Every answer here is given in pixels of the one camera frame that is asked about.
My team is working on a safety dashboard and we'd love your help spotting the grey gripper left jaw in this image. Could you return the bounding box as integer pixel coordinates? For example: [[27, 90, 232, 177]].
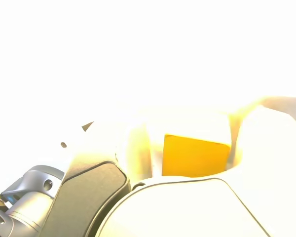
[[40, 107, 154, 237]]

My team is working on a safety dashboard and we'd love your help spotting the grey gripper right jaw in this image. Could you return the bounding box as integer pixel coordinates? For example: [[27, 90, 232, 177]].
[[96, 105, 296, 237]]

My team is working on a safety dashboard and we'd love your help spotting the yellow cube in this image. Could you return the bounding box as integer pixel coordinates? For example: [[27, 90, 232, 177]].
[[161, 134, 231, 178]]

